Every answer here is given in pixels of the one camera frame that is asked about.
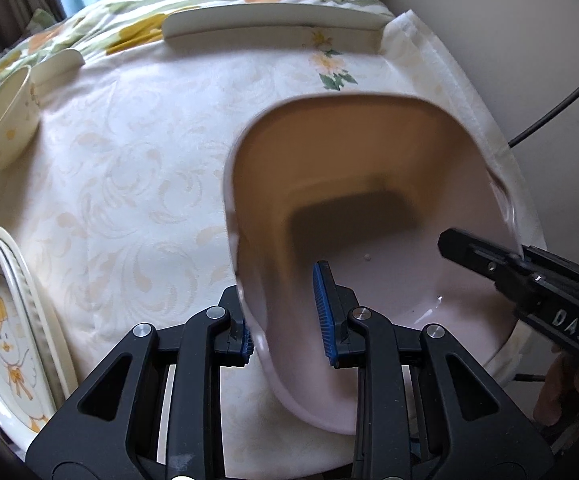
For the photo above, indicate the small white tray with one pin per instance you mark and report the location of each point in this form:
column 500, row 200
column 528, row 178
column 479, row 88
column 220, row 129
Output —
column 61, row 62

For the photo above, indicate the cream ceramic bowl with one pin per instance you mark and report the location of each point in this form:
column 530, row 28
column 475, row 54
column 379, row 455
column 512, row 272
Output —
column 6, row 125

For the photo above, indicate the grey rimmed duck print plate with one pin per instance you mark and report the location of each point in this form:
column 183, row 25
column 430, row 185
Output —
column 4, row 350

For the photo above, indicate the person's right hand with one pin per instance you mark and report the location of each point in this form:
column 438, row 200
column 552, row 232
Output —
column 564, row 390

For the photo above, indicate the long white tray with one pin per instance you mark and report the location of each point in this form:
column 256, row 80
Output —
column 269, row 22

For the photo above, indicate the white patterned tablecloth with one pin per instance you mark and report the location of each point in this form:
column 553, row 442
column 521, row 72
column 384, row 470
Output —
column 144, row 185

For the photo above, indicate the green striped pillow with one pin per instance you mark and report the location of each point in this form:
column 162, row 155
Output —
column 44, row 18

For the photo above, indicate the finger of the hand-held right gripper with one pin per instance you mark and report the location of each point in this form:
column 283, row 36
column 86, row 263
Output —
column 479, row 255

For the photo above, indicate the yellow animal print plate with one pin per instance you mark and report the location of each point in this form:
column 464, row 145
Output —
column 58, row 340

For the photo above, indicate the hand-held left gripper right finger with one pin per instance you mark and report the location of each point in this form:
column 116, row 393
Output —
column 323, row 310

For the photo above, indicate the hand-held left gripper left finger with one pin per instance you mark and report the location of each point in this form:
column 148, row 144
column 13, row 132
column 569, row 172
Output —
column 247, row 347

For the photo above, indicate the pink bowl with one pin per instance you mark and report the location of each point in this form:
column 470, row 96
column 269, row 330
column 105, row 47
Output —
column 394, row 270

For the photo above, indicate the floral striped blanket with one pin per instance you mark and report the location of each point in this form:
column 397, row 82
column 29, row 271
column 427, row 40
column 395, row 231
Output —
column 119, row 20

